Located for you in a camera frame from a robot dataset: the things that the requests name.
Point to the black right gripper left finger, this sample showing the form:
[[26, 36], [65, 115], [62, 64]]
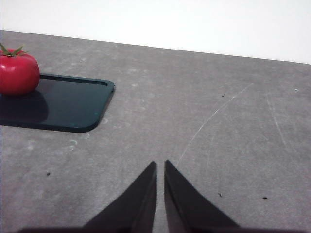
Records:
[[131, 208]]

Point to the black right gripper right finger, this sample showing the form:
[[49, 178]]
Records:
[[189, 208]]

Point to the red tomato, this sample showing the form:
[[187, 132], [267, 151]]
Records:
[[17, 71]]

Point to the black rectangular tray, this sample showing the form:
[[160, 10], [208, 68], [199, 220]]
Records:
[[70, 104]]

